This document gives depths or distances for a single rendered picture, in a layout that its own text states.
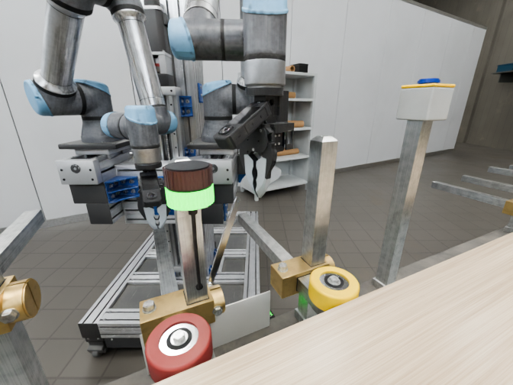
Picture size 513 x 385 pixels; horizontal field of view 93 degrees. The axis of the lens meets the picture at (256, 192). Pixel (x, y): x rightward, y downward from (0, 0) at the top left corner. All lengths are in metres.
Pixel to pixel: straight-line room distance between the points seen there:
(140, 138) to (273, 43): 0.42
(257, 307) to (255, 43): 0.51
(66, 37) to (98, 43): 2.06
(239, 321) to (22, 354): 0.34
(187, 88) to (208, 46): 0.67
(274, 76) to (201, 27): 0.19
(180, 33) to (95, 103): 0.67
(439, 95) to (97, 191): 1.10
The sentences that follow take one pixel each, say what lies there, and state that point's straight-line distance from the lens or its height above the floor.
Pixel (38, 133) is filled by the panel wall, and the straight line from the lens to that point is 3.07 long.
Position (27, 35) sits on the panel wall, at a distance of 3.08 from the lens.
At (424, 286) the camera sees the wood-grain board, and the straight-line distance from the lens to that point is 0.51.
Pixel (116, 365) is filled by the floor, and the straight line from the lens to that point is 1.59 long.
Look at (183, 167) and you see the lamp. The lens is 0.30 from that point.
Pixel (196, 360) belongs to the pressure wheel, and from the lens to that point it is 0.35.
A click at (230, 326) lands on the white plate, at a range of 0.59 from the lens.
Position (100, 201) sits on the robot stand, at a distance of 1.14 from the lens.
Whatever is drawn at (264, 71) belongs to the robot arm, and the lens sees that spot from 0.46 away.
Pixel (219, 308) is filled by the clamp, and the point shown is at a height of 0.85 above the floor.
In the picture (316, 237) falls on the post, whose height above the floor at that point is 0.93.
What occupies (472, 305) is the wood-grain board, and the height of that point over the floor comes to 0.90.
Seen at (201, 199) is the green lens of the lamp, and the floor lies 1.07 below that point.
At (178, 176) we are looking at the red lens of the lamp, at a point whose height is 1.10.
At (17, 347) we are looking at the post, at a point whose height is 0.88.
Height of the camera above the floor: 1.18
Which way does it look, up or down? 20 degrees down
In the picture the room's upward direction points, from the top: straight up
